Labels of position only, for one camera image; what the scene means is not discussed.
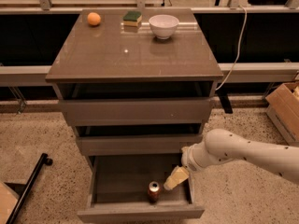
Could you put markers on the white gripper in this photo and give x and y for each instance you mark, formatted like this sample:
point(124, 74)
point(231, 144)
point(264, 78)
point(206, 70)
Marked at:
point(189, 160)

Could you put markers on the red coke can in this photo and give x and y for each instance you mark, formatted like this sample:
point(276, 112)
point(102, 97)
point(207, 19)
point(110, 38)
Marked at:
point(154, 191)

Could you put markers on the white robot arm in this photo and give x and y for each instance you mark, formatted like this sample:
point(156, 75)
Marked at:
point(220, 146)

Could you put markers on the grey bottom drawer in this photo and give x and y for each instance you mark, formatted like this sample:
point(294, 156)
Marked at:
point(119, 190)

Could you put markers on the grey drawer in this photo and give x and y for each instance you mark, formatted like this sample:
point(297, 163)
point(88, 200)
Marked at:
point(116, 104)
point(137, 139)
point(119, 190)

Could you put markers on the grey middle drawer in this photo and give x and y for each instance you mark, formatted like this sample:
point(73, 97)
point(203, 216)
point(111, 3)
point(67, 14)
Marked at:
point(137, 139)

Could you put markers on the grey top drawer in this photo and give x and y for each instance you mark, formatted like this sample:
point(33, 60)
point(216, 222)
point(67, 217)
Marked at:
point(116, 104)

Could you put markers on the grey drawer cabinet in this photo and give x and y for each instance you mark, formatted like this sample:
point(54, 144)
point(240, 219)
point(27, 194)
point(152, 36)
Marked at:
point(114, 53)

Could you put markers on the cardboard box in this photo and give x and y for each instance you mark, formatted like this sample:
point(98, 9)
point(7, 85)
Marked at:
point(283, 110)

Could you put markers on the black metal bar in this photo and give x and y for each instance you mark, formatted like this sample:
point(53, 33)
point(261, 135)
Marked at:
point(25, 189)

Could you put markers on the white bowl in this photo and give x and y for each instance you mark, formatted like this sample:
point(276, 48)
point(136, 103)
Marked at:
point(163, 26)

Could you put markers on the green yellow sponge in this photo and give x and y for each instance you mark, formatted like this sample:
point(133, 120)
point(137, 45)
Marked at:
point(132, 18)

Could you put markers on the orange fruit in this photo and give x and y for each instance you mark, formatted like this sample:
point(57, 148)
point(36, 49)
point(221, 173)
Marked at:
point(93, 19)

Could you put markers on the grey window rail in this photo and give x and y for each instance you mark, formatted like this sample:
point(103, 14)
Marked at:
point(15, 76)

